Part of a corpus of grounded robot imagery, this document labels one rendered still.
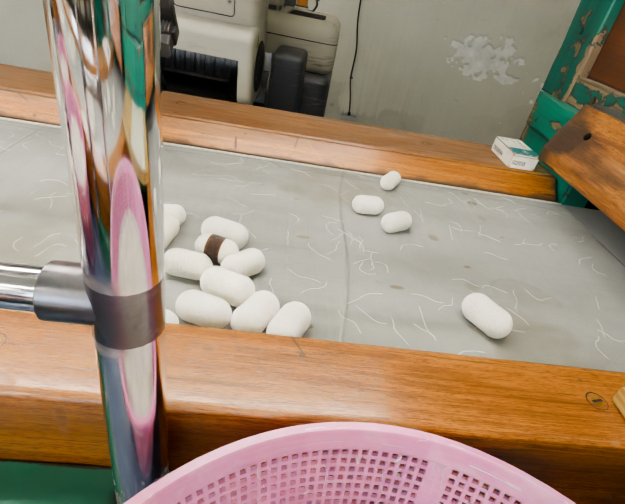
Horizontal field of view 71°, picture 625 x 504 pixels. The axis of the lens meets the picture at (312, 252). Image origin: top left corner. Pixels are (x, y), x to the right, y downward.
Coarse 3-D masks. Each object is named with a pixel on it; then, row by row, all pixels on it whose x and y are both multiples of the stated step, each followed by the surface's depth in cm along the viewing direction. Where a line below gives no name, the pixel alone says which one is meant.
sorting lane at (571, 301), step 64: (0, 128) 45; (0, 192) 36; (64, 192) 37; (192, 192) 41; (256, 192) 43; (320, 192) 46; (384, 192) 48; (448, 192) 52; (0, 256) 29; (64, 256) 30; (320, 256) 36; (384, 256) 38; (448, 256) 39; (512, 256) 41; (576, 256) 44; (320, 320) 30; (384, 320) 31; (448, 320) 32; (512, 320) 33; (576, 320) 35
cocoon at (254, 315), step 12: (252, 300) 27; (264, 300) 27; (276, 300) 28; (240, 312) 26; (252, 312) 26; (264, 312) 27; (276, 312) 28; (240, 324) 26; (252, 324) 26; (264, 324) 26
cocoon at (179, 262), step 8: (176, 248) 30; (168, 256) 30; (176, 256) 30; (184, 256) 30; (192, 256) 30; (200, 256) 30; (168, 264) 30; (176, 264) 30; (184, 264) 30; (192, 264) 30; (200, 264) 30; (208, 264) 30; (168, 272) 30; (176, 272) 30; (184, 272) 30; (192, 272) 30; (200, 272) 30
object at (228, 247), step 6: (204, 234) 32; (210, 234) 32; (198, 240) 32; (204, 240) 32; (228, 240) 32; (198, 246) 32; (204, 246) 32; (222, 246) 32; (228, 246) 32; (234, 246) 32; (222, 252) 32; (228, 252) 32; (234, 252) 32; (222, 258) 32
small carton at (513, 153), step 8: (496, 144) 58; (504, 144) 56; (512, 144) 57; (520, 144) 57; (496, 152) 58; (504, 152) 56; (512, 152) 54; (520, 152) 54; (528, 152) 55; (504, 160) 56; (512, 160) 54; (520, 160) 54; (528, 160) 55; (536, 160) 55; (520, 168) 55; (528, 168) 55
